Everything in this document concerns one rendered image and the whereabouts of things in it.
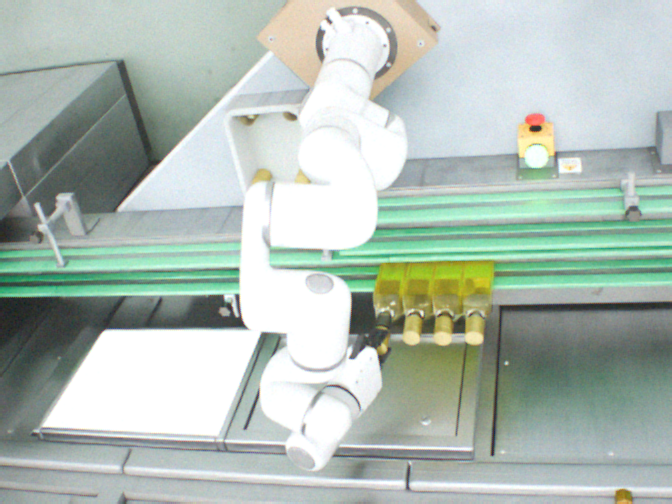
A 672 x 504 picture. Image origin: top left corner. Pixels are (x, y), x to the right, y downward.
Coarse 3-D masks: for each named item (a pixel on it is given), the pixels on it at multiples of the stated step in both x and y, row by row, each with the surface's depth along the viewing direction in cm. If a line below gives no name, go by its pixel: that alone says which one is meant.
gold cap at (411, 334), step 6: (408, 318) 149; (414, 318) 148; (420, 318) 148; (408, 324) 147; (414, 324) 147; (420, 324) 148; (408, 330) 146; (414, 330) 145; (420, 330) 147; (402, 336) 146; (408, 336) 146; (414, 336) 146; (420, 336) 146; (408, 342) 147; (414, 342) 147
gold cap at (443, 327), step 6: (438, 318) 147; (444, 318) 147; (450, 318) 147; (438, 324) 146; (444, 324) 145; (450, 324) 146; (438, 330) 144; (444, 330) 144; (450, 330) 145; (438, 336) 145; (444, 336) 144; (450, 336) 144; (438, 342) 146; (444, 342) 145
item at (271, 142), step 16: (240, 112) 163; (256, 112) 162; (272, 112) 169; (240, 128) 170; (256, 128) 173; (272, 128) 172; (288, 128) 171; (240, 144) 170; (256, 144) 175; (272, 144) 174; (288, 144) 173; (240, 160) 171; (256, 160) 177; (272, 160) 176; (288, 160) 176; (240, 176) 172; (272, 176) 179; (288, 176) 178
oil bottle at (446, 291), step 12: (444, 264) 159; (456, 264) 158; (444, 276) 156; (456, 276) 155; (432, 288) 153; (444, 288) 152; (456, 288) 152; (432, 300) 151; (444, 300) 150; (456, 300) 150; (432, 312) 152; (456, 312) 150
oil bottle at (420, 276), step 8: (416, 264) 160; (424, 264) 160; (432, 264) 160; (408, 272) 159; (416, 272) 158; (424, 272) 158; (432, 272) 158; (408, 280) 156; (416, 280) 156; (424, 280) 155; (432, 280) 156; (408, 288) 154; (416, 288) 154; (424, 288) 153; (408, 296) 152; (416, 296) 152; (424, 296) 151; (408, 304) 151; (416, 304) 151; (424, 304) 151; (424, 312) 151; (424, 320) 153
